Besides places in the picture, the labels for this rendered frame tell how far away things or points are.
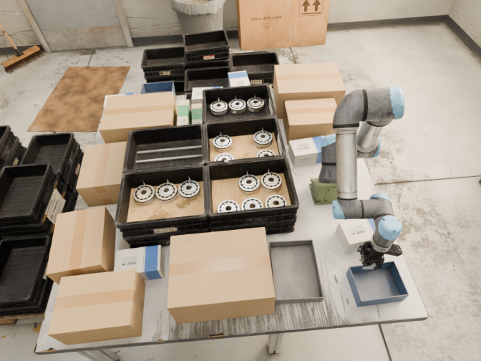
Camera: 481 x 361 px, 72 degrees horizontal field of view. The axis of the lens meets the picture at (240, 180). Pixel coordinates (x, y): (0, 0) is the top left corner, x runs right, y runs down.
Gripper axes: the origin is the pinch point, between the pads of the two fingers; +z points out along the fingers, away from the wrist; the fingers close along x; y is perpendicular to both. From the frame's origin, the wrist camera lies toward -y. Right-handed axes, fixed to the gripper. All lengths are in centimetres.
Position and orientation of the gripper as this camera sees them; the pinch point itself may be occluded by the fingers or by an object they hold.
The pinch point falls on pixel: (371, 266)
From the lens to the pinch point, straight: 159.0
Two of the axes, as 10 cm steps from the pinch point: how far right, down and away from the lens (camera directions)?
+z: 0.4, 6.2, 7.8
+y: -9.9, 1.2, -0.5
